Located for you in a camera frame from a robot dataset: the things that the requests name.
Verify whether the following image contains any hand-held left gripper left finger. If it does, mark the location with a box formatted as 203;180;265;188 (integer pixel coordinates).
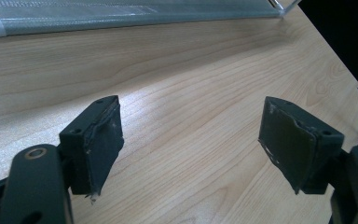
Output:
59;94;126;204

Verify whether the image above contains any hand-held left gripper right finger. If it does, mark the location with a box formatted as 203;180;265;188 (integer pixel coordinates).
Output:
257;95;346;196

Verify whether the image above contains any grey metal shoe rack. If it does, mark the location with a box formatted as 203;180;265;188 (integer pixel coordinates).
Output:
0;0;303;40

